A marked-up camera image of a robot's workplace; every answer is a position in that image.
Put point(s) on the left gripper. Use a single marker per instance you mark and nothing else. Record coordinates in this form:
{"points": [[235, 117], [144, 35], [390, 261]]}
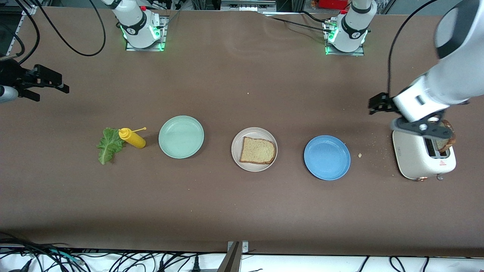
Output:
{"points": [[382, 102]]}

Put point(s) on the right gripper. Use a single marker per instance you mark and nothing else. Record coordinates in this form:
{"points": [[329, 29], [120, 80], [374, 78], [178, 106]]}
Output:
{"points": [[11, 75]]}

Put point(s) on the yellow squeeze bottle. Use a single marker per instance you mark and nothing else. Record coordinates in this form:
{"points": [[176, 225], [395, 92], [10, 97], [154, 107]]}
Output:
{"points": [[134, 139]]}

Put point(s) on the brown-crust bread slice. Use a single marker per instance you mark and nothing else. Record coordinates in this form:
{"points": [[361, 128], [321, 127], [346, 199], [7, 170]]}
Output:
{"points": [[257, 151], [450, 143]]}

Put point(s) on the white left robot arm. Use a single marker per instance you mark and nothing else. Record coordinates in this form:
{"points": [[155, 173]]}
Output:
{"points": [[461, 83]]}

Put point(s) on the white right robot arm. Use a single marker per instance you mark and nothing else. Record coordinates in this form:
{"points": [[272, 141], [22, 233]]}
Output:
{"points": [[136, 26]]}

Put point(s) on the blue round plate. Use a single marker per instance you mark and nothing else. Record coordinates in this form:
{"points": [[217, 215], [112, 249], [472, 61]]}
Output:
{"points": [[327, 158]]}

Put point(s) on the beige round plate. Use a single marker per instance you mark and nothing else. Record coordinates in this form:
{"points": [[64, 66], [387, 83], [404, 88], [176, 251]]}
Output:
{"points": [[254, 132]]}

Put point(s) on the mint green round plate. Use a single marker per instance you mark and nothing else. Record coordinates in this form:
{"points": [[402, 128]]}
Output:
{"points": [[181, 137]]}

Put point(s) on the white two-slot toaster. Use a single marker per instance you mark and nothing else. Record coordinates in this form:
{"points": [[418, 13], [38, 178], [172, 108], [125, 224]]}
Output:
{"points": [[410, 155]]}

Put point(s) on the green lettuce leaf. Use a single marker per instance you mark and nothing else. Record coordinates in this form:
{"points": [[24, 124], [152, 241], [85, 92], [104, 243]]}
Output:
{"points": [[107, 147]]}

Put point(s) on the red box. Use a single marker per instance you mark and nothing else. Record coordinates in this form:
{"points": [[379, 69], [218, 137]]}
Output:
{"points": [[332, 3]]}

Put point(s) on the black power plug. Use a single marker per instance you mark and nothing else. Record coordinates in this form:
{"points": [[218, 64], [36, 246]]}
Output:
{"points": [[196, 265]]}

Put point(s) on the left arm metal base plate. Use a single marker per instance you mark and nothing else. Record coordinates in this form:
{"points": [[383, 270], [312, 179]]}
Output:
{"points": [[344, 53]]}

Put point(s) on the aluminium frame profile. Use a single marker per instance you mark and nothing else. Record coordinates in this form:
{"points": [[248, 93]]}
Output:
{"points": [[28, 8]]}

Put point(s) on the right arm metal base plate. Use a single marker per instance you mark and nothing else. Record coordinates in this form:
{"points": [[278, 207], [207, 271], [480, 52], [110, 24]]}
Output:
{"points": [[163, 37]]}

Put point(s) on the aluminium camera mount post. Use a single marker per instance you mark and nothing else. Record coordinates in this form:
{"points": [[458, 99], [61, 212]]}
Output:
{"points": [[232, 260]]}

